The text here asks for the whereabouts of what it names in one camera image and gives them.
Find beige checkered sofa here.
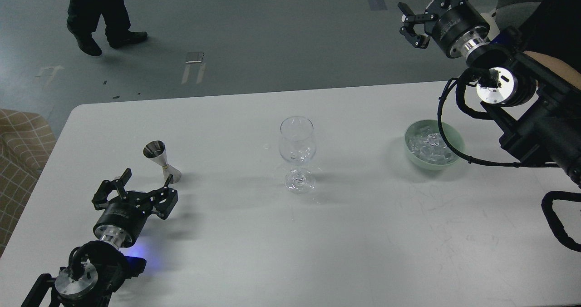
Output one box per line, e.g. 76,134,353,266
0,109,56,253

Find clear ice cubes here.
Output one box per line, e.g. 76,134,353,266
406,133,458,165

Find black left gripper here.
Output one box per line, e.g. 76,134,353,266
92,168,179,248

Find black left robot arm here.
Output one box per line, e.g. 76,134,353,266
22,168,180,307

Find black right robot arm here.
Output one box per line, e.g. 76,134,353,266
398,0,581,185

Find clear wine glass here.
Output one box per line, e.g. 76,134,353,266
278,116,317,194

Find steel cocktail jigger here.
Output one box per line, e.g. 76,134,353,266
143,141,182,183

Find seated person black shirt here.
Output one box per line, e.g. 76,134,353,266
520,0,581,89

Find green bowl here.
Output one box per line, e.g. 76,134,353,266
403,119,465,171

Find person in black trousers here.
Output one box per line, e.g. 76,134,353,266
67,0,148,57

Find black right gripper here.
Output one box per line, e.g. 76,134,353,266
398,0,490,59

